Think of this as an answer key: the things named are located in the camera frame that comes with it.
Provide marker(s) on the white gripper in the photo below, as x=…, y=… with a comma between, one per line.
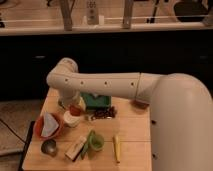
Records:
x=77, y=101

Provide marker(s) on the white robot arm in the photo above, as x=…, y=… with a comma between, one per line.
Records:
x=181, y=110

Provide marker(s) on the white paper cup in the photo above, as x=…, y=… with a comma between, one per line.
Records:
x=70, y=120

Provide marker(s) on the green measuring cup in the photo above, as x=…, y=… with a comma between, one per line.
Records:
x=94, y=142

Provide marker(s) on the green box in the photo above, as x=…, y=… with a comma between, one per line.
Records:
x=96, y=102

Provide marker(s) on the dark grapes bunch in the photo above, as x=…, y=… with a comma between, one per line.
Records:
x=106, y=113

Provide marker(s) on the white folded napkin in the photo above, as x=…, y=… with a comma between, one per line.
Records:
x=50, y=125

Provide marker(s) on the orange bowl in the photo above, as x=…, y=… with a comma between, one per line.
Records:
x=37, y=129

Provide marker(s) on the wooden block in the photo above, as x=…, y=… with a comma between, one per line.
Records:
x=75, y=148

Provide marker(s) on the yellow banana-like stick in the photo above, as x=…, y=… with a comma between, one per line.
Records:
x=117, y=148

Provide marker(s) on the white remote control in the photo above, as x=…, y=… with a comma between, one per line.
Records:
x=92, y=12

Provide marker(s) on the left wooden post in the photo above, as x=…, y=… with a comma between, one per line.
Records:
x=65, y=6

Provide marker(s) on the wooden post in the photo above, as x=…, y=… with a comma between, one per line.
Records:
x=65, y=6
x=127, y=15

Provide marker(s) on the right wooden post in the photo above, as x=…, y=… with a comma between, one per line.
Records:
x=127, y=15

